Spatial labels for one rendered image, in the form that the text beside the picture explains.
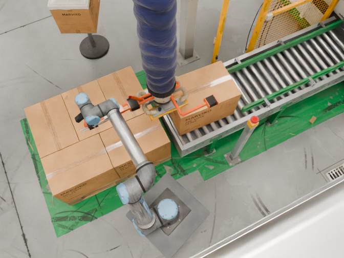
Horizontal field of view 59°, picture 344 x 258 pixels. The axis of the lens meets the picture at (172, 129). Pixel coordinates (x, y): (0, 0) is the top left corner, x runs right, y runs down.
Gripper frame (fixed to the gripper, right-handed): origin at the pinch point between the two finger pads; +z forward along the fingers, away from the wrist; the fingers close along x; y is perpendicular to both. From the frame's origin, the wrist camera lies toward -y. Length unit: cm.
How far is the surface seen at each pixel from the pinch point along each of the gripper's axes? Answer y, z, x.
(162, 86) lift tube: 56, -23, -8
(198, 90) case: 95, 27, 2
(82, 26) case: 27, 49, 139
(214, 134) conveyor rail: 98, 62, -32
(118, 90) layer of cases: 33, 67, 58
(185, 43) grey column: 133, 88, 96
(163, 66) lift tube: 57, -50, -10
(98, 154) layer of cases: -11, 67, 1
